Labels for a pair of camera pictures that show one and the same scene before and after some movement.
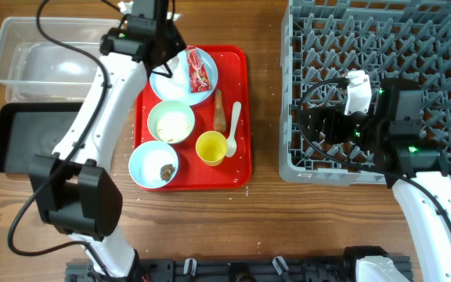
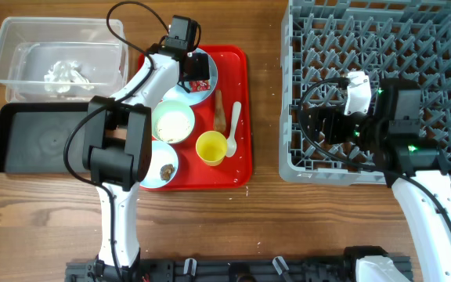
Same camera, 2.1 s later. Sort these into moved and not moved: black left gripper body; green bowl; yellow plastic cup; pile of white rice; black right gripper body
Moved: black left gripper body
Not moved: yellow plastic cup; green bowl; black right gripper body; pile of white rice
